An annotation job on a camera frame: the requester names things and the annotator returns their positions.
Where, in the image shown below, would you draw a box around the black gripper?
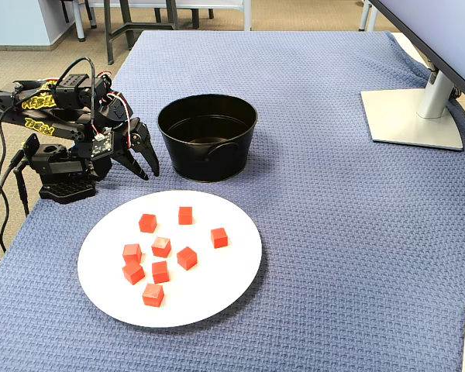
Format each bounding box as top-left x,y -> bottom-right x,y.
112,115 -> 161,182

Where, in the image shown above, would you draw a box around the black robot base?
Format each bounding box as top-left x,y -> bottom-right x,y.
22,133 -> 113,205

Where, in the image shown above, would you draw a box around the white round plate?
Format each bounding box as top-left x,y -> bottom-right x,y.
77,189 -> 264,329

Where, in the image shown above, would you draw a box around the black metal bucket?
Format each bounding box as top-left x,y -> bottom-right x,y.
157,94 -> 258,183

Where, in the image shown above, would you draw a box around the white table leg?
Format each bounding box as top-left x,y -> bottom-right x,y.
242,0 -> 253,32
72,0 -> 87,43

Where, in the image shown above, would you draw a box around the blue woven tablecloth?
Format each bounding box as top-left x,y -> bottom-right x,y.
0,29 -> 465,372

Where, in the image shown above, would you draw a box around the white table legs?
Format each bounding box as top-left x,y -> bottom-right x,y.
357,0 -> 381,33

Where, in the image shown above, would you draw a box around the silver monitor stand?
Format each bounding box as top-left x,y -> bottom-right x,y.
360,57 -> 465,152

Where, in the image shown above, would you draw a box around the computer monitor screen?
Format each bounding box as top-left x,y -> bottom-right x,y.
367,0 -> 465,101

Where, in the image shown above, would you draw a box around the small wrist camera circuit board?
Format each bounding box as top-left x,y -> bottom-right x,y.
89,130 -> 115,160

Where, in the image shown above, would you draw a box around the grey metal table leg frame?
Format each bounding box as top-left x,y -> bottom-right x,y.
102,0 -> 179,66

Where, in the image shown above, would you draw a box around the black cable with plug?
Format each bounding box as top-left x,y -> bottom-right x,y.
0,149 -> 26,257

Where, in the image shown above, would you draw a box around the black chair frame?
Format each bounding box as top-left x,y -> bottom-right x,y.
60,0 -> 98,30
153,6 -> 215,30

